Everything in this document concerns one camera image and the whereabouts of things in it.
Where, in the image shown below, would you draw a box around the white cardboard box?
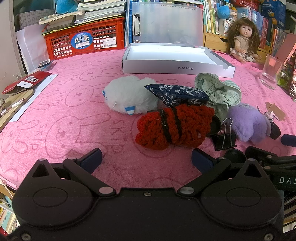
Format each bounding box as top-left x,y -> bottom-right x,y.
122,43 -> 236,78

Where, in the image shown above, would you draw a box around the purple plush toy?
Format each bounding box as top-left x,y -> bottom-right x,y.
228,103 -> 272,142

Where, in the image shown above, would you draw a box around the wooden drawer organizer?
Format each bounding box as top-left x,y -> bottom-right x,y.
203,31 -> 271,56

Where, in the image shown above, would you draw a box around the white paper sheets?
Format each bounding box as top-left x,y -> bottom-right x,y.
16,23 -> 50,72

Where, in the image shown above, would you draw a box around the small white carton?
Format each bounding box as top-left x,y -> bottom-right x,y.
218,19 -> 234,35

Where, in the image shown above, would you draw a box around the clear glass pitcher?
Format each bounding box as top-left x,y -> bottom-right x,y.
259,54 -> 290,90

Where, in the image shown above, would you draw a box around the red knitted pouch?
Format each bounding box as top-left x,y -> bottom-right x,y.
135,104 -> 215,150

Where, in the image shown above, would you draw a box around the red plastic crate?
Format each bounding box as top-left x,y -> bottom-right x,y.
42,17 -> 125,60

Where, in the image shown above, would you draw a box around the black round container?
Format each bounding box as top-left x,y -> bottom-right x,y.
269,120 -> 281,140

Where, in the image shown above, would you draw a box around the pink stand holder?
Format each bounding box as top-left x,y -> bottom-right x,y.
275,35 -> 296,67

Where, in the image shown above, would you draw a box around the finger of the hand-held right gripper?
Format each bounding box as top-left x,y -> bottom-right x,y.
245,146 -> 296,166
281,134 -> 296,147

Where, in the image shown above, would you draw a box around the row of shelf books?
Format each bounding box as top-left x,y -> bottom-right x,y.
203,0 -> 289,54

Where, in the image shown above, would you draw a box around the white paper sheet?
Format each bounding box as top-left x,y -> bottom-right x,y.
10,74 -> 58,122

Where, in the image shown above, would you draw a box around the red plastic basket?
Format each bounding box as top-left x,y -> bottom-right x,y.
231,0 -> 260,11

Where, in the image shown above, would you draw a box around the navy patterned cloth pouch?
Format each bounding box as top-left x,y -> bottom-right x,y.
144,84 -> 209,108

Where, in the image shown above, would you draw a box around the black round lid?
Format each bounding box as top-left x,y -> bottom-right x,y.
224,149 -> 247,164
209,115 -> 222,136

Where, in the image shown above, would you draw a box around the large blue plush toy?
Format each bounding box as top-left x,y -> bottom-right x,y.
217,5 -> 230,19

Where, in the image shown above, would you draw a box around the green floral cloth pouch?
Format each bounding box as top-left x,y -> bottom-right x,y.
195,73 -> 242,115

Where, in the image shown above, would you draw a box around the grey cutting mat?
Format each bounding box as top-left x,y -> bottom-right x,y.
18,10 -> 44,32

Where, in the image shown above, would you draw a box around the wooden board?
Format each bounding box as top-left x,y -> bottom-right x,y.
0,89 -> 35,130

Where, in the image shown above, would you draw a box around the translucent clipboard folder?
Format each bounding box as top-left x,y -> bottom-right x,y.
126,1 -> 204,48

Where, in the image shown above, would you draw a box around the brown-haired doll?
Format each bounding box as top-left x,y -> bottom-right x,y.
225,17 -> 263,64

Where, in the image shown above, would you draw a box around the pen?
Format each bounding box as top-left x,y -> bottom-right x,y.
0,98 -> 25,115

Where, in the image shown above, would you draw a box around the stack of books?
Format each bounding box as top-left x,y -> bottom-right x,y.
39,0 -> 126,33

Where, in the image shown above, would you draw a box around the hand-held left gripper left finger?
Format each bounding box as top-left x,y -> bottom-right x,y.
31,148 -> 116,197

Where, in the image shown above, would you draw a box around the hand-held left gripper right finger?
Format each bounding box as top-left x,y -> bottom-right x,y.
177,148 -> 270,197

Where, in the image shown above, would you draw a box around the brown cardboard piece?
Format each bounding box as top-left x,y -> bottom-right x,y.
265,101 -> 286,121

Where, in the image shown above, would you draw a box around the string of white beads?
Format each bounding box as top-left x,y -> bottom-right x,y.
39,14 -> 57,24

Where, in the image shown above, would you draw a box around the pink rabbit print towel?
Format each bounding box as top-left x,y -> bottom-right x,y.
0,47 -> 296,202

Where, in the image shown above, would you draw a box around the red booklet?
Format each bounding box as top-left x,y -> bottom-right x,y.
2,71 -> 52,95

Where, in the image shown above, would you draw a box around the blue and white plush toy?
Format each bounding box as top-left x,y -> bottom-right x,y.
55,0 -> 79,14

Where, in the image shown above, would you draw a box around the black binder clip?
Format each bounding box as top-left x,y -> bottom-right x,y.
211,118 -> 237,151

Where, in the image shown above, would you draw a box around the blue cardboard box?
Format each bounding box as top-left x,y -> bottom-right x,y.
261,0 -> 287,24

